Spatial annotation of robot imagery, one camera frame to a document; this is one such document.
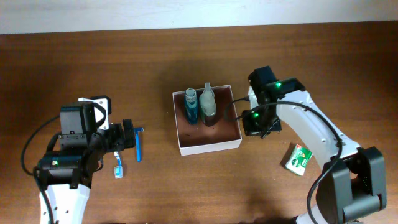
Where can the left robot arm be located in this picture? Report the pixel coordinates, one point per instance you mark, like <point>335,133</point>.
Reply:
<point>64,174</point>

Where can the white square cardboard box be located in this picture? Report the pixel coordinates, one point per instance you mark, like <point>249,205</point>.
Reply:
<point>209,134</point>

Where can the blue disposable razor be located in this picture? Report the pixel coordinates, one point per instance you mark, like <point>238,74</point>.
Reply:
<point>137,132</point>

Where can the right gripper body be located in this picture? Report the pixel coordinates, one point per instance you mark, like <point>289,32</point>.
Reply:
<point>261,122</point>

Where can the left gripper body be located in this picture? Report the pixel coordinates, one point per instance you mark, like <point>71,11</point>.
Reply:
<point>112,139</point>

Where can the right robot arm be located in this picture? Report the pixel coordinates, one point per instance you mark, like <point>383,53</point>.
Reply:
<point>352,183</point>

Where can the blue white toothbrush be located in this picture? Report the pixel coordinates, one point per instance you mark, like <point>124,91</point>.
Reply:
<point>118,170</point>

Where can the green white soap box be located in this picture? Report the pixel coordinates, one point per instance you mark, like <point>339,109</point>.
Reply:
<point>298,160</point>

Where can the blue mouthwash bottle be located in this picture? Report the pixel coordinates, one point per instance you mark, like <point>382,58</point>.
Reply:
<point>191,105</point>

